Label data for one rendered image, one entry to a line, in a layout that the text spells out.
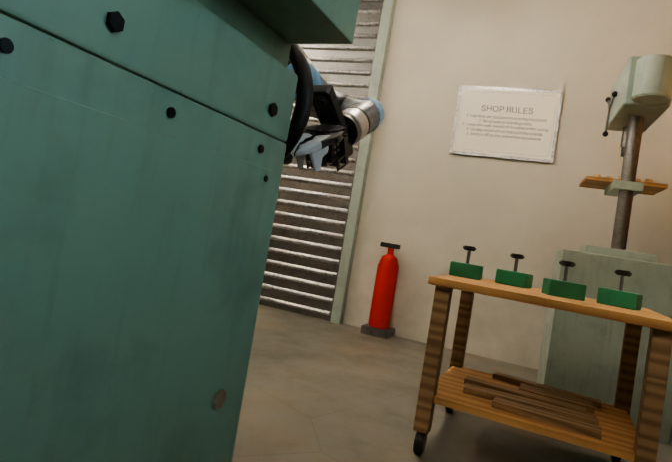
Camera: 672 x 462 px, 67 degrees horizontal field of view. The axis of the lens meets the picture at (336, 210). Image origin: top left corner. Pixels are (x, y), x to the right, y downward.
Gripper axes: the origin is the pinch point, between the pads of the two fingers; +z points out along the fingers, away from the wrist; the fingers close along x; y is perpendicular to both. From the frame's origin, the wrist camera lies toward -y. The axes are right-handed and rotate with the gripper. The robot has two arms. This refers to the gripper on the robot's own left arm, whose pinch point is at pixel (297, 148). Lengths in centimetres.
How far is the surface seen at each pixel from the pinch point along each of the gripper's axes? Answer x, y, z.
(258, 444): 23, 88, -3
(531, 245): -26, 130, -222
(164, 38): -12.2, -23.6, 40.4
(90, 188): -12, -14, 51
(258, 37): -10.2, -21.7, 23.2
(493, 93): 10, 47, -266
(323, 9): -18.9, -24.5, 23.2
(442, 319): -16, 66, -47
